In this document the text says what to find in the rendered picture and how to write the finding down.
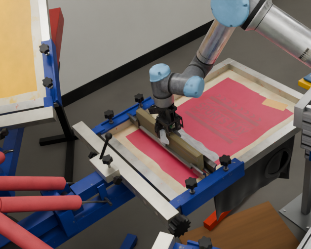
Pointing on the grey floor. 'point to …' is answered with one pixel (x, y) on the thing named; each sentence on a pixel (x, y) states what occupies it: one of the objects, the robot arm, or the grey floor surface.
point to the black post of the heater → (67, 136)
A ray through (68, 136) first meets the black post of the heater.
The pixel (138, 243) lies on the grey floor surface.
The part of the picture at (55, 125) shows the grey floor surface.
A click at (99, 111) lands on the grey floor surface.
